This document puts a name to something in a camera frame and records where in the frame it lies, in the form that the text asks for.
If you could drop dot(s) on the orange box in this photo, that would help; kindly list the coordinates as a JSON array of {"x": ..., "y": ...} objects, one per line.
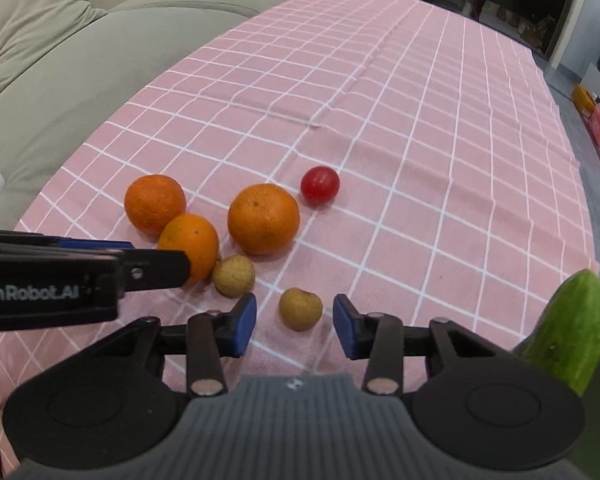
[{"x": 583, "y": 101}]

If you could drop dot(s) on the green cucumber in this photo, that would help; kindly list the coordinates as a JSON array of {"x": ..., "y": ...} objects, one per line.
[{"x": 565, "y": 342}]

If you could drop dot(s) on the brown longan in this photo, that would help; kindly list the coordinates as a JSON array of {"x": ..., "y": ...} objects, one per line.
[
  {"x": 299, "y": 310},
  {"x": 234, "y": 276}
]

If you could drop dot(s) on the red cherry tomato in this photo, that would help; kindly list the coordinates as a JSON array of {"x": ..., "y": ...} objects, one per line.
[{"x": 319, "y": 185}]

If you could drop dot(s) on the pink checked tablecloth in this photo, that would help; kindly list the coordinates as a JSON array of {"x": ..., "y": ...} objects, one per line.
[{"x": 459, "y": 212}]

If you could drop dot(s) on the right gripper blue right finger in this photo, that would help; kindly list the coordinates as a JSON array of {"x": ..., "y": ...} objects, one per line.
[{"x": 376, "y": 338}]

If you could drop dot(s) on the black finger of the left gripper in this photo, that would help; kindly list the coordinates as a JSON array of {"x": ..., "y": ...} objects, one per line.
[{"x": 142, "y": 269}]

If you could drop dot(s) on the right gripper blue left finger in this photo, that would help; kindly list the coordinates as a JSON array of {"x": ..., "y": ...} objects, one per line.
[{"x": 212, "y": 336}]

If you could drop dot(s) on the large orange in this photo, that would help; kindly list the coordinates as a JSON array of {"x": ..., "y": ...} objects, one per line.
[{"x": 263, "y": 219}]

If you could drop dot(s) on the beige sofa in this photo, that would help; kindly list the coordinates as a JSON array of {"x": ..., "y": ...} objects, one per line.
[{"x": 53, "y": 107}]

